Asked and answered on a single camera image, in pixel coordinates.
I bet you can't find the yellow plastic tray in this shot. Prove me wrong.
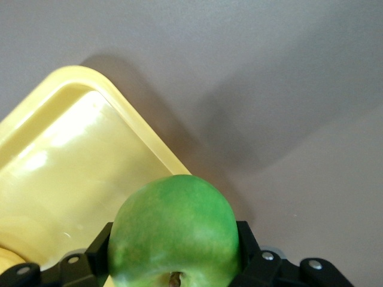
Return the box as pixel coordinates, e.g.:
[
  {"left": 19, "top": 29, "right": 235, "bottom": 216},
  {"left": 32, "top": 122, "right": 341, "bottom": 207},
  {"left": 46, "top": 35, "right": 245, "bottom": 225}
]
[{"left": 0, "top": 65, "right": 193, "bottom": 271}]

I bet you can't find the brown table cover mat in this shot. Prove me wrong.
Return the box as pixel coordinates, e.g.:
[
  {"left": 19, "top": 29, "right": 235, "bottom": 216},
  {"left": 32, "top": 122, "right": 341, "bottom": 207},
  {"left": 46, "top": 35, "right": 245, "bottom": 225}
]
[{"left": 0, "top": 0, "right": 383, "bottom": 287}]

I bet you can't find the yellow potato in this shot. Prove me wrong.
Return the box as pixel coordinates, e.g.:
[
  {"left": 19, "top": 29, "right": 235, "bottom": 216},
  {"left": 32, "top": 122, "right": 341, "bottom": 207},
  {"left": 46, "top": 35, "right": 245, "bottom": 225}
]
[{"left": 0, "top": 246, "right": 26, "bottom": 271}]

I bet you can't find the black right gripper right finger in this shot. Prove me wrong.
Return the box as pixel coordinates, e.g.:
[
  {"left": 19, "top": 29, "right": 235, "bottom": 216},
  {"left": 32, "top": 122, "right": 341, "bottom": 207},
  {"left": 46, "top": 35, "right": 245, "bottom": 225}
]
[{"left": 235, "top": 220, "right": 351, "bottom": 287}]

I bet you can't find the green apple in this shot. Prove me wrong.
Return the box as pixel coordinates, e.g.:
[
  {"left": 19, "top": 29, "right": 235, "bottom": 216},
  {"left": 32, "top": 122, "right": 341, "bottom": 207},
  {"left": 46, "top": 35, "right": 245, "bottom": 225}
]
[{"left": 107, "top": 174, "right": 242, "bottom": 287}]

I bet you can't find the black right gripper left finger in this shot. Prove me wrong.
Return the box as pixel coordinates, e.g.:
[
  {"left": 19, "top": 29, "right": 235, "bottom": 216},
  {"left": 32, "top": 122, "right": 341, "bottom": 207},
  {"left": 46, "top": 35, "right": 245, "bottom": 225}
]
[{"left": 0, "top": 221, "right": 115, "bottom": 287}]

